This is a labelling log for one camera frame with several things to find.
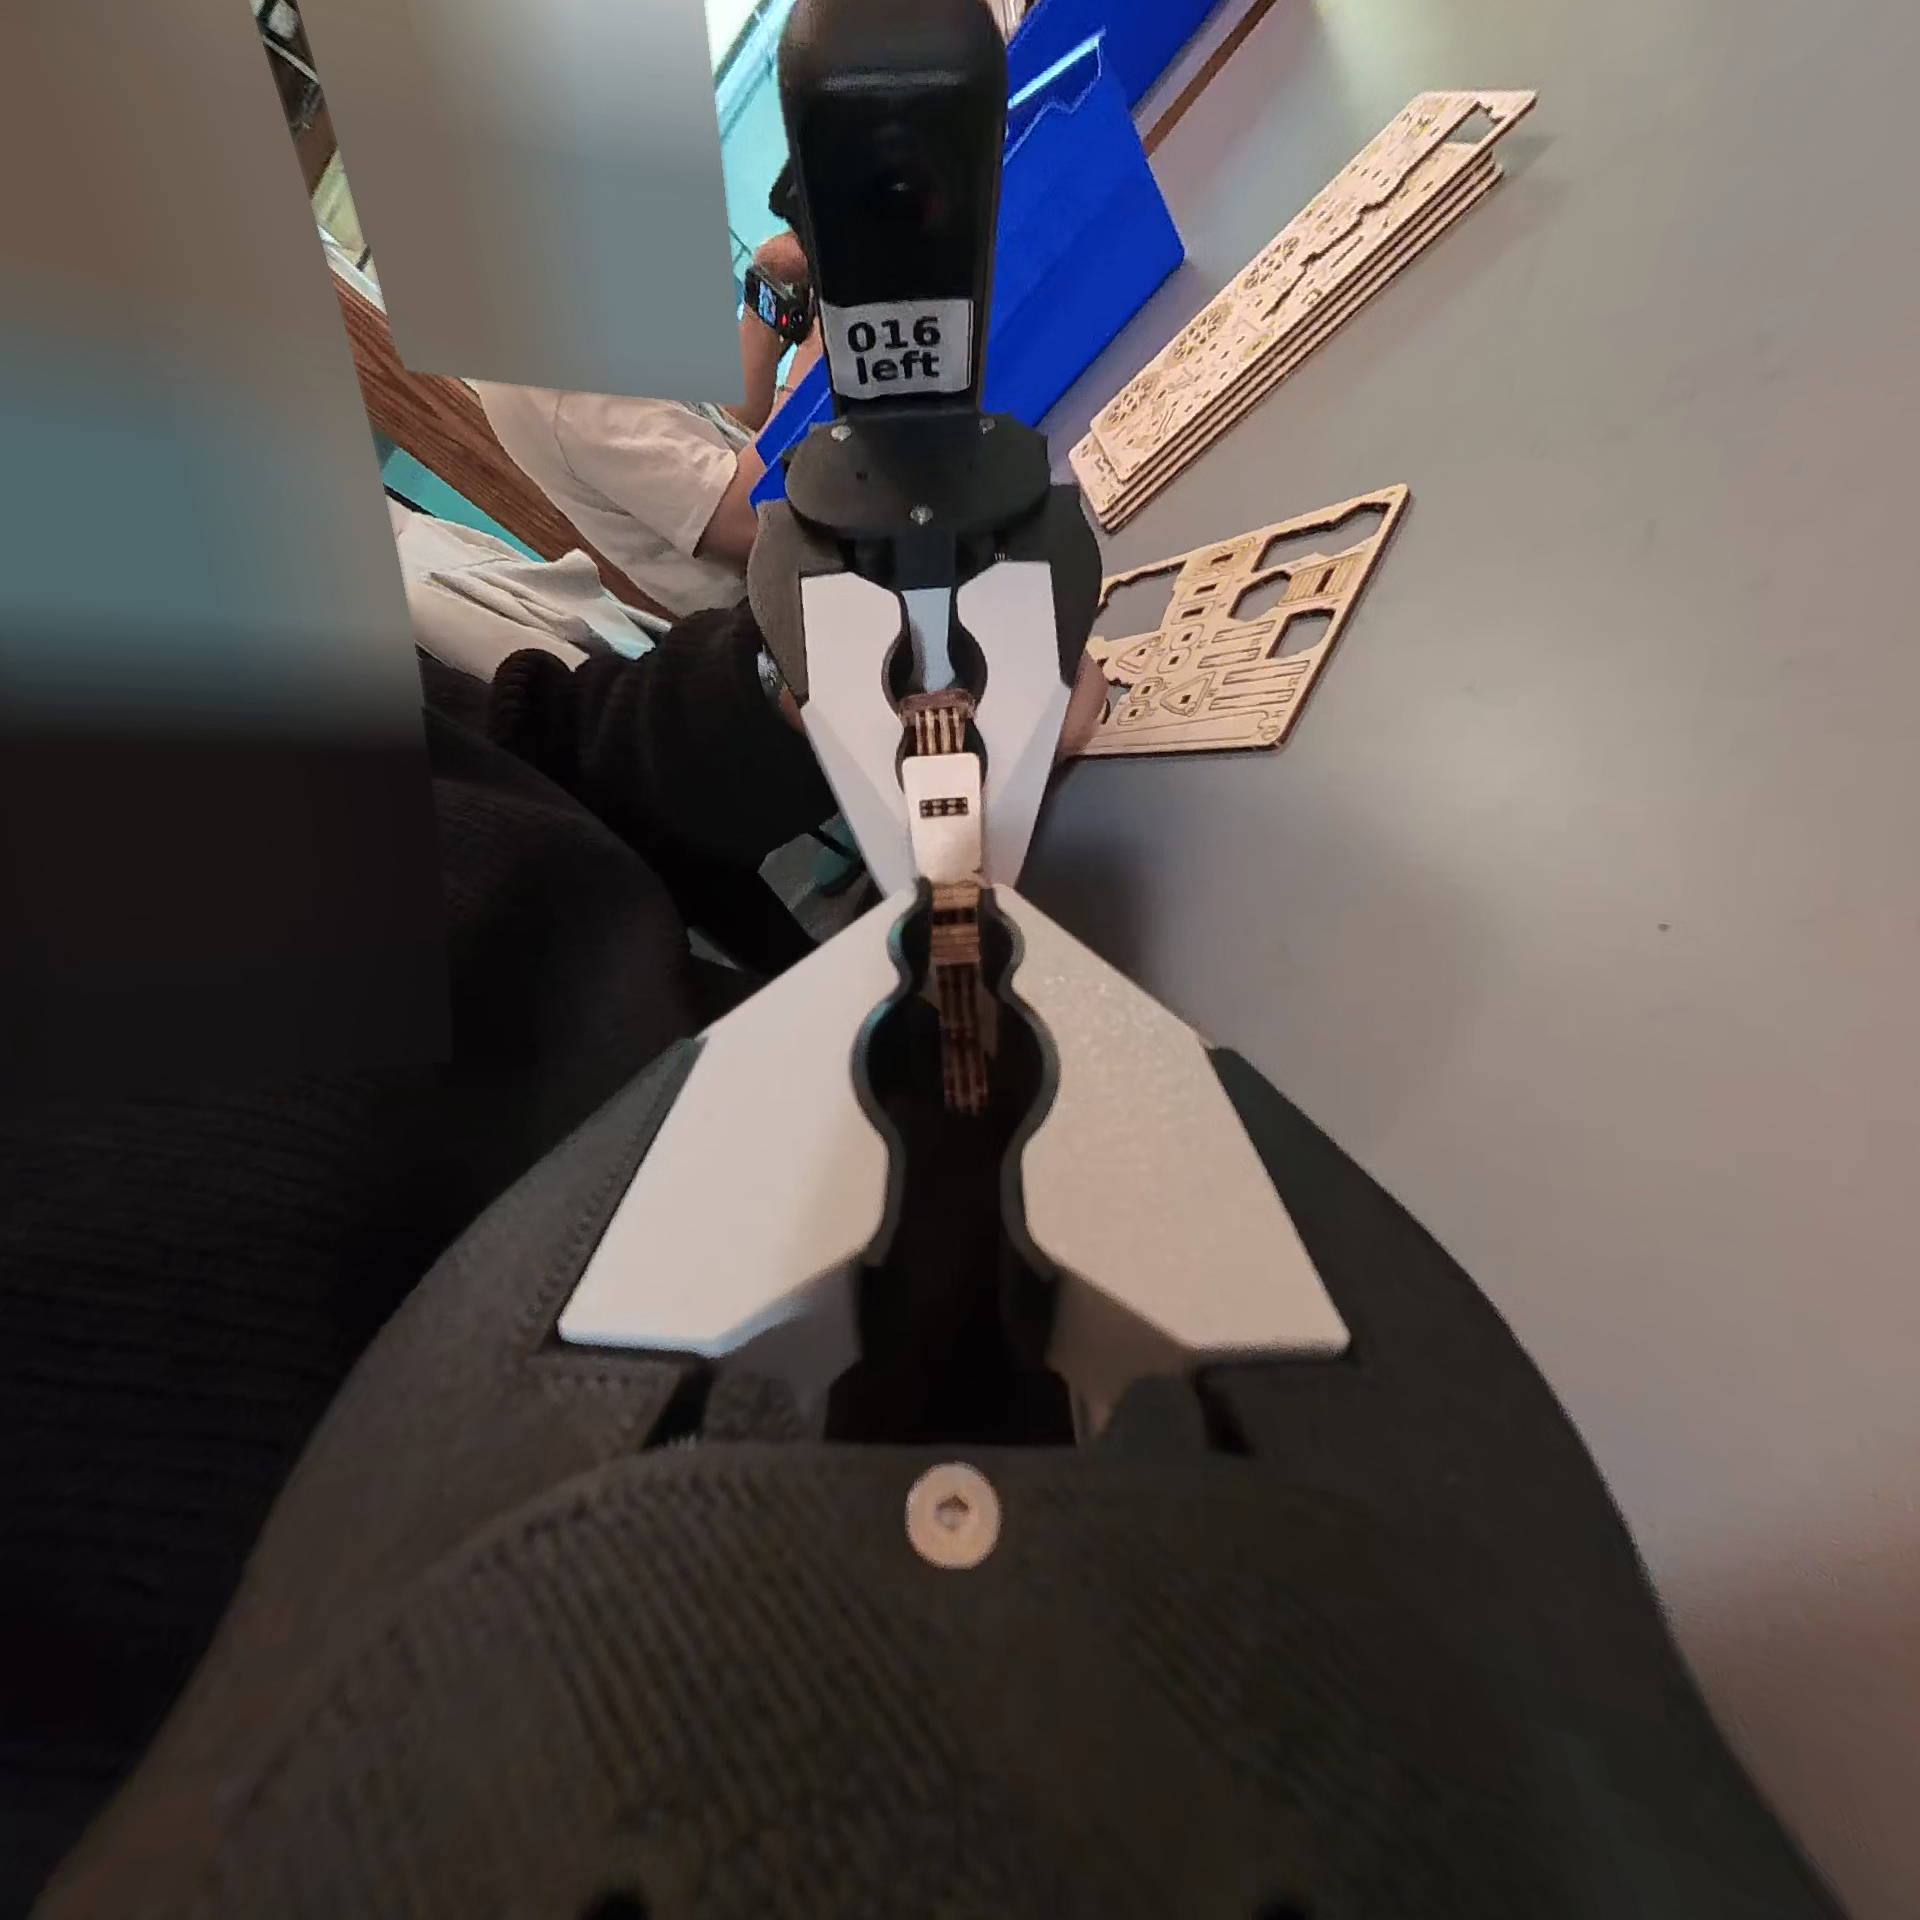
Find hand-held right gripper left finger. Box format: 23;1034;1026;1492
559;882;932;1369

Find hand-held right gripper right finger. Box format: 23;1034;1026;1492
978;890;1353;1427

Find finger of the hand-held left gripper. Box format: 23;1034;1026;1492
803;571;920;908
953;556;1072;890

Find white plastic sleeve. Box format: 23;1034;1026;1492
900;753;984;890

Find person's left forearm black sleeve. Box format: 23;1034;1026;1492
419;599;846;971

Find blue plastic bin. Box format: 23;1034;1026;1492
749;36;1191;513
1004;0;1228;109

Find wooden puzzle sheet with cutouts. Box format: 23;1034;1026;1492
1072;481;1411;759

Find light grey cloth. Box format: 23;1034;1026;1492
390;499;669;670

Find stack of wooden puzzle sheets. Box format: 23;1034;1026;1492
1069;95;1537;535

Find person's black sweater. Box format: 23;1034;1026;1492
0;718;707;1920

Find brown wooden board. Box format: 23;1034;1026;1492
339;281;669;621

